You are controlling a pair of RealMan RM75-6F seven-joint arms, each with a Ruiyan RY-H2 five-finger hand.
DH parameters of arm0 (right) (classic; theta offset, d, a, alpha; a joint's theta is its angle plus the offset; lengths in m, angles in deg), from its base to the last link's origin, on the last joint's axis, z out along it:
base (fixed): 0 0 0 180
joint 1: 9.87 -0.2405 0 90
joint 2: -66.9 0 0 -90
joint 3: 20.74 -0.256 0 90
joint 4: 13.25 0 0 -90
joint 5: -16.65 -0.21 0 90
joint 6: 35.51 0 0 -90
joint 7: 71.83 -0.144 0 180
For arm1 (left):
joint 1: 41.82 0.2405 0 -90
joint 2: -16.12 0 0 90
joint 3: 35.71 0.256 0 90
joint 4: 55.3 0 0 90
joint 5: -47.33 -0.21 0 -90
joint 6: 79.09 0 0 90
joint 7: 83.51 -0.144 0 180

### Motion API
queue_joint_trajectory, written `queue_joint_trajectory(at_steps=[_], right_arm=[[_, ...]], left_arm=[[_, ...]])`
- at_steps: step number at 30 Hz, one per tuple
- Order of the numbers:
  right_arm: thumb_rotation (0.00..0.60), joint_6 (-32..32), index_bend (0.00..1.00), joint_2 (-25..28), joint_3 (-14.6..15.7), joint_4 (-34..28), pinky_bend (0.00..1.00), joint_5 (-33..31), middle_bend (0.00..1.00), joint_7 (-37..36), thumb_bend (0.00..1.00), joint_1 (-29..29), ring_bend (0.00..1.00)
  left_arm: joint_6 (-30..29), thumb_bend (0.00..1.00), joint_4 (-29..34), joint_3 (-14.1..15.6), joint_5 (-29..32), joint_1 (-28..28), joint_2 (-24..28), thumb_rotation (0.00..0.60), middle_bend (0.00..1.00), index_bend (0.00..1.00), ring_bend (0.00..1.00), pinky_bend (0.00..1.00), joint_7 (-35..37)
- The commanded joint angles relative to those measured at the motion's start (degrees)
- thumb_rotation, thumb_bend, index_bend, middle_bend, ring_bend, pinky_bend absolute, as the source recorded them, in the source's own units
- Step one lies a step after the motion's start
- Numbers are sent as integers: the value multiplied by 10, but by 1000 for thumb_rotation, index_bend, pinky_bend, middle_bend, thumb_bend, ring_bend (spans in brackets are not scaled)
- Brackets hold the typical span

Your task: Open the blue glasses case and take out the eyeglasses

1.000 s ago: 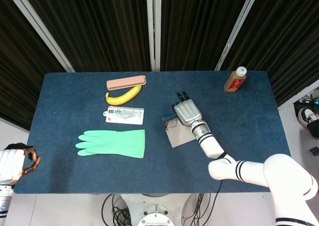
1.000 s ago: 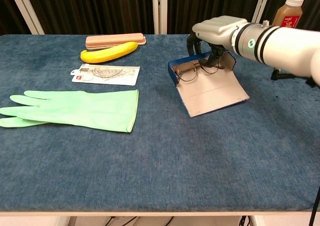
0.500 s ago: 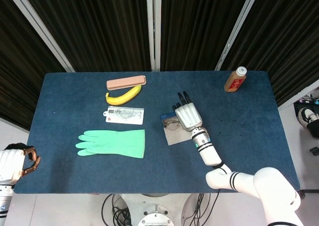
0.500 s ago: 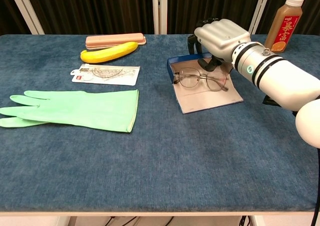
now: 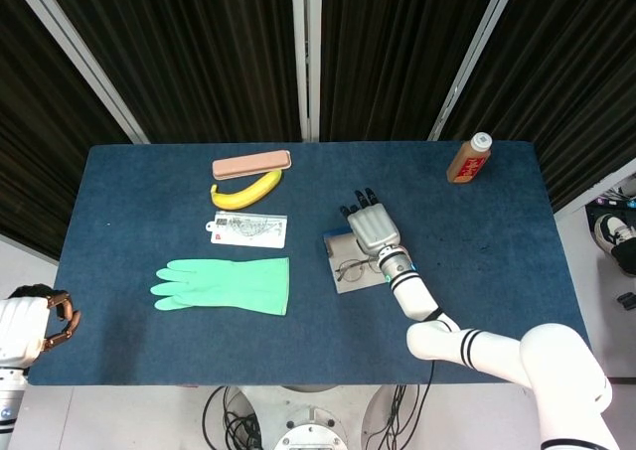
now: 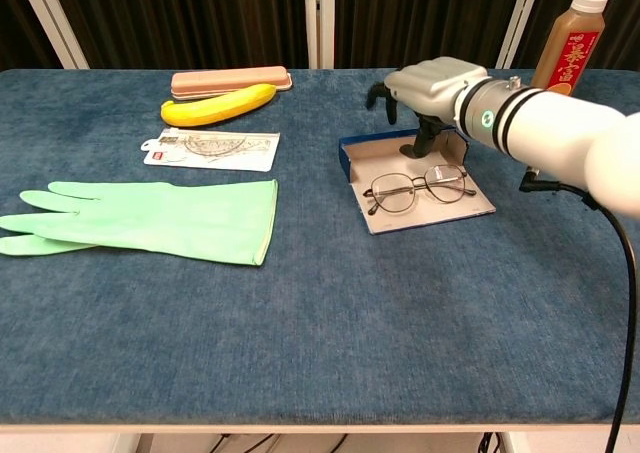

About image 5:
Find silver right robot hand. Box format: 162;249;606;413
339;187;401;256

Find grey round robot base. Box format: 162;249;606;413
238;383;398;450

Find dark pleated curtain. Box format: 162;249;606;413
441;0;636;213
0;0;133;260
320;0;503;142
39;0;303;145

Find white frame post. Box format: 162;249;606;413
427;0;523;142
4;0;150;145
290;0;323;142
554;156;636;219

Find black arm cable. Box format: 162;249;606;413
397;359;437;441

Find blue glasses case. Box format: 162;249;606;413
321;225;394;296

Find thin-framed eyeglasses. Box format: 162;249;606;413
334;256;384;283

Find blue velvet table cover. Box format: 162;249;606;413
27;140;592;386

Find white packaged ruler set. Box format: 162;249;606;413
205;211;288;249

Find white copper left robot hand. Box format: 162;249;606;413
0;284;80;370

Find brown juice bottle red label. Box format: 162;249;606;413
445;131;494;185

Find pink pencil case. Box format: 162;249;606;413
212;149;293;180

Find black and white sneaker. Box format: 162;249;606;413
593;214;636;277

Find black cable bundle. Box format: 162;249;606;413
362;383;423;450
202;384;264;450

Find yellow banana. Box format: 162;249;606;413
210;169;283;211

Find green rubber glove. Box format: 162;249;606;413
150;257;290;317

